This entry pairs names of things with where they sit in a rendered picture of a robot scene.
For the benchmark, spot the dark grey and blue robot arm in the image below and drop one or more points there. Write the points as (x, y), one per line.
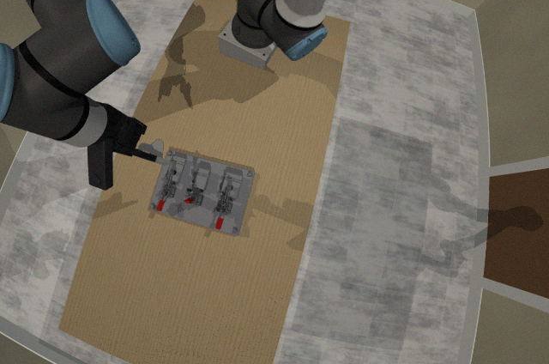
(43, 81)

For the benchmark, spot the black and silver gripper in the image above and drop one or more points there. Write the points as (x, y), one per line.
(123, 132)

